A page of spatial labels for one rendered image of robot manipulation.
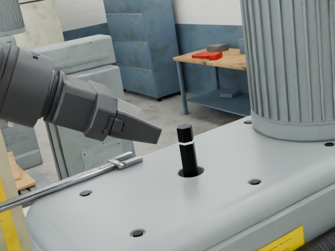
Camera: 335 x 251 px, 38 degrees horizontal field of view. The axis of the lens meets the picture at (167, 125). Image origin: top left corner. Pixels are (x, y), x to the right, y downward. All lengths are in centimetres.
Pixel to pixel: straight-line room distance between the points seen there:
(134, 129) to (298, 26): 27
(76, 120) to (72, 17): 969
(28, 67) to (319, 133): 41
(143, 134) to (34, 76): 14
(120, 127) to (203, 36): 725
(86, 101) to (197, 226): 19
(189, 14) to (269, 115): 728
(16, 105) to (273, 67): 36
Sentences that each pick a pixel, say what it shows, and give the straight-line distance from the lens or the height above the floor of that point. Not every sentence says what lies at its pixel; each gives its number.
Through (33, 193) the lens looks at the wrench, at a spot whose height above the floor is 190.
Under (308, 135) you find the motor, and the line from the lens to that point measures 73.
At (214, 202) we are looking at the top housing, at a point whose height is 189.
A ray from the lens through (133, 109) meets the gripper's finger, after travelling 68.
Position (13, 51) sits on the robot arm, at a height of 210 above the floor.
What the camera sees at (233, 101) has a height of 23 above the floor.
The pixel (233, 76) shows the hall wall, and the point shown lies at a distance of 740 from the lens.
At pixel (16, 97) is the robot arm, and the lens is 56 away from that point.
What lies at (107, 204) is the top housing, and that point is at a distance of 63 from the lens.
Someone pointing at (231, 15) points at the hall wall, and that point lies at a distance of 717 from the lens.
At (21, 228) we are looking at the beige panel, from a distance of 253.
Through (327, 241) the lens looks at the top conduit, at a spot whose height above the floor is 181.
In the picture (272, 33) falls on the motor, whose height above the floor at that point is 205.
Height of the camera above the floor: 217
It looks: 18 degrees down
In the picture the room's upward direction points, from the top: 9 degrees counter-clockwise
